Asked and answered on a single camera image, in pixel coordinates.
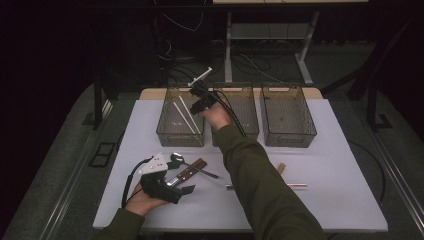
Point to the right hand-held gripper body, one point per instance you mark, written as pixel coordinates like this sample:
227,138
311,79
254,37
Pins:
211,98

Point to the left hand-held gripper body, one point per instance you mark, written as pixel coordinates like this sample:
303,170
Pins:
158,190

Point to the smoky transparent plastic bin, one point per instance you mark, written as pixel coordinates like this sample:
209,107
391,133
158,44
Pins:
286,116
248,110
170,116

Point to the metal chopstick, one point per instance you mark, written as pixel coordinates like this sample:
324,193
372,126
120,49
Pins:
297,183

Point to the person's right hand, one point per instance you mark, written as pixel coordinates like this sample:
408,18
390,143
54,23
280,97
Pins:
218,118

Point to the person's left hand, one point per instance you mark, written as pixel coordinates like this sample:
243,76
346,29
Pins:
141,203

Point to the black metal stand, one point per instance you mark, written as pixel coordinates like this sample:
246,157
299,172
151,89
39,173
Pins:
372,110
97,100

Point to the white table cover sheet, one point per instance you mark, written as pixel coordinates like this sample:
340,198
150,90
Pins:
333,200

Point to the white metal frame desk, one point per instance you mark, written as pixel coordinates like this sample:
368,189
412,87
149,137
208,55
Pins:
228,50

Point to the black floor socket frame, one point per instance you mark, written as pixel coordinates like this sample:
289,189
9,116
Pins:
101,155

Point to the metal floor rail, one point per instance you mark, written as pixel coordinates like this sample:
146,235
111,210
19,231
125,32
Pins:
400,180
71,186

